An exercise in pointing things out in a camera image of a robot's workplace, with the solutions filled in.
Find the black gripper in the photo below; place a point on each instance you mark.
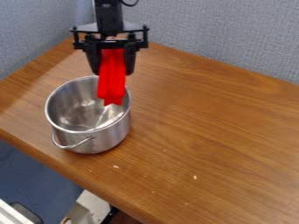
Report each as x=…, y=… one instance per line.
x=110, y=24

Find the red block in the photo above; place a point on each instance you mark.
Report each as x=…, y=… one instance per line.
x=113, y=72

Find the metal pot with handle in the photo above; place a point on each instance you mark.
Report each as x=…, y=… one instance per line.
x=86, y=126

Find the white grey box under table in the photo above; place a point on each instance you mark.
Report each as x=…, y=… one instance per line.
x=89, y=211

